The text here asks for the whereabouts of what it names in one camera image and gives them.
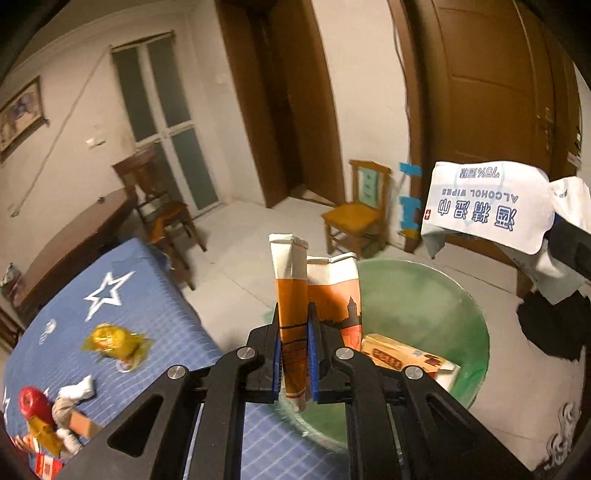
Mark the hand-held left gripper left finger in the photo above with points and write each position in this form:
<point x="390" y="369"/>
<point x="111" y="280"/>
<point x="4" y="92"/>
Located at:
<point x="277" y="355"/>

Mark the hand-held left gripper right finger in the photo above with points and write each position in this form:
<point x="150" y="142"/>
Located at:
<point x="313" y="360"/>

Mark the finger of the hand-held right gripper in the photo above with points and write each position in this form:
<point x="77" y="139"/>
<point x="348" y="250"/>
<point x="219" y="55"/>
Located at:
<point x="572" y="249"/>

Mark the orange and white paper carton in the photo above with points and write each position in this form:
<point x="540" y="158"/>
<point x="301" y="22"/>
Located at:
<point x="291" y="314"/>

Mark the orange snack box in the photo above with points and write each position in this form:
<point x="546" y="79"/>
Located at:
<point x="392" y="353"/>

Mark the white wet wipes packet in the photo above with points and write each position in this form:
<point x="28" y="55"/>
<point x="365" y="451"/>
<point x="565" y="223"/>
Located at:
<point x="480" y="207"/>

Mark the green trash bin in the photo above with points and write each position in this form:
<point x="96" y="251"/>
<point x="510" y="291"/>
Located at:
<point x="415" y="304"/>

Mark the black plastic bag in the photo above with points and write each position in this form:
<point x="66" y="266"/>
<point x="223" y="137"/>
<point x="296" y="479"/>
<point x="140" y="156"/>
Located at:
<point x="549" y="323"/>

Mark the blue star tablecloth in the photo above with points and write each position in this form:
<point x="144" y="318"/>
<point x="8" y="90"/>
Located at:
<point x="138" y="323"/>

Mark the small yellow wooden chair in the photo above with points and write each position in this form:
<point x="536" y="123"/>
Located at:
<point x="353" y="214"/>

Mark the yellow tape piece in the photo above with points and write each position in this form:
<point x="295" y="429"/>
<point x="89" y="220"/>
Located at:
<point x="409" y="234"/>

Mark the yellow candy wrapper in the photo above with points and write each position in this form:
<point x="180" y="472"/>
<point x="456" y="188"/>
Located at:
<point x="113" y="344"/>

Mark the blue tape piece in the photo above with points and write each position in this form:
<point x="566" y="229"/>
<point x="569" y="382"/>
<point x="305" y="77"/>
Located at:
<point x="409" y="212"/>
<point x="410" y="169"/>

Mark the dark wooden chair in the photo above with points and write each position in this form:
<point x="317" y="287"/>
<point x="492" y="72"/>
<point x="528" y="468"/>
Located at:
<point x="173" y="221"/>
<point x="143" y="170"/>

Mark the large brown wooden door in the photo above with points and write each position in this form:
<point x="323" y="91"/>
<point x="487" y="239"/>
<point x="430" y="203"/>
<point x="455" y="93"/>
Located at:
<point x="485" y="92"/>

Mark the black cloth with white pattern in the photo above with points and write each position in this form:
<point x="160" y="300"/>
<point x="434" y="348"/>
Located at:
<point x="561" y="434"/>

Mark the dark round wooden table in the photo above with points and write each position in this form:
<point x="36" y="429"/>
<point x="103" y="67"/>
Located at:
<point x="69" y="240"/>

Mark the brown open door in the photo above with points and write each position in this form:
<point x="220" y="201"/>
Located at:
<point x="240" y="92"/>

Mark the frosted glass double door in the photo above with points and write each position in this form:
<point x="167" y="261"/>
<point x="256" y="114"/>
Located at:
<point x="161" y="115"/>

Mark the framed wall picture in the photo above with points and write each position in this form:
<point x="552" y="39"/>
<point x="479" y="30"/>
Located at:
<point x="21" y="115"/>

